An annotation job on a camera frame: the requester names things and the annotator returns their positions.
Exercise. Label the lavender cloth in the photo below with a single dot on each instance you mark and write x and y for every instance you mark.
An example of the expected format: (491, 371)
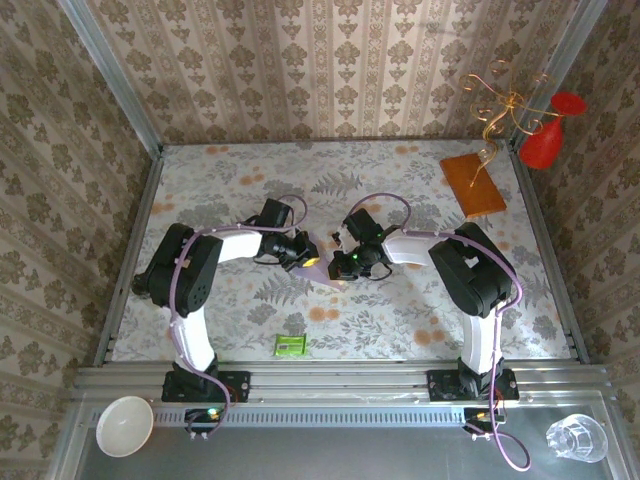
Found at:
(317, 275)

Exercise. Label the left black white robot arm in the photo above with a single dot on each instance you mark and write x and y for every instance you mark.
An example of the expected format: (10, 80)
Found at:
(190, 270)

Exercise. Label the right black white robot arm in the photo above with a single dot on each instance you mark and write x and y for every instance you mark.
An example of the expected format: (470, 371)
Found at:
(470, 275)

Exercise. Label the floral table cloth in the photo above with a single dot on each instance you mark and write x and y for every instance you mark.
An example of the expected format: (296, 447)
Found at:
(280, 170)

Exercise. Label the green snack packet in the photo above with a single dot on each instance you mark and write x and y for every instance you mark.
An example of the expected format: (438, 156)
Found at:
(290, 345)

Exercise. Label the brown wooden board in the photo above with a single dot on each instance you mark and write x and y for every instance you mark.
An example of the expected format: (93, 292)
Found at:
(472, 185)

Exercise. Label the red wine glass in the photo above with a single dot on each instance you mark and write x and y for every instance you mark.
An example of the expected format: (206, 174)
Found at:
(542, 147)

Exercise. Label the white bowl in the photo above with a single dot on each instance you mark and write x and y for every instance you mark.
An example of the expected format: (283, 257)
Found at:
(124, 426)

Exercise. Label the clear glass tumbler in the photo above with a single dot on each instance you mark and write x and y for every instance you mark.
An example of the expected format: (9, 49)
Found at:
(577, 439)

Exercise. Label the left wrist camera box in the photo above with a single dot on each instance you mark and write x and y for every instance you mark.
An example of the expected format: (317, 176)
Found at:
(275, 212)

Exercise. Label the aluminium front rail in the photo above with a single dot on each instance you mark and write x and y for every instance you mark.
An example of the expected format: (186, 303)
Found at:
(340, 382)

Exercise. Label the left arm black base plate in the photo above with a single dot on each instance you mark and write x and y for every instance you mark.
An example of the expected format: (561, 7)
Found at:
(235, 387)

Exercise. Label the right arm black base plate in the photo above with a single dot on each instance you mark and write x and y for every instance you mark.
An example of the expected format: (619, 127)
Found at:
(442, 387)

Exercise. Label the aluminium side rail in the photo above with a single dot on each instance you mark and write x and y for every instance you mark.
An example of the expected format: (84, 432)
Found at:
(540, 225)
(137, 225)

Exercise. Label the aluminium frame post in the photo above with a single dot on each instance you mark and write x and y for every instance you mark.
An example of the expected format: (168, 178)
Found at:
(111, 70)
(556, 70)

